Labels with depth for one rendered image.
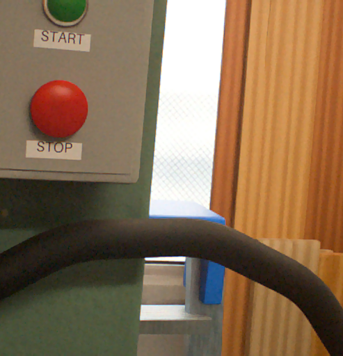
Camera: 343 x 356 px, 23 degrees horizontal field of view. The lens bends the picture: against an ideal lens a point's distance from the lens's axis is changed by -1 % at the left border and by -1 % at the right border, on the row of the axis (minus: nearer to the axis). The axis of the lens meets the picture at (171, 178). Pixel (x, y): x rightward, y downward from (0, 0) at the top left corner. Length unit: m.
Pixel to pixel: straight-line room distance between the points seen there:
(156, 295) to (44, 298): 1.56
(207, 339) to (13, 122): 1.01
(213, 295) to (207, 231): 0.88
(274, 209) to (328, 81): 0.33
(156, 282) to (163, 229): 1.60
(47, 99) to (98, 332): 0.18
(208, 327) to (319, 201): 0.72
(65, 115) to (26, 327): 0.16
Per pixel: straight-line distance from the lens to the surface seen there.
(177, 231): 0.50
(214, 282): 1.38
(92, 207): 0.53
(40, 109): 0.44
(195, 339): 1.41
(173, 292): 2.09
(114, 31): 0.46
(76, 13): 0.44
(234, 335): 1.87
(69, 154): 0.45
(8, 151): 0.45
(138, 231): 0.49
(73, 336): 0.54
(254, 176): 1.92
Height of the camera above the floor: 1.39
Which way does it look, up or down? 7 degrees down
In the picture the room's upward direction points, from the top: 5 degrees clockwise
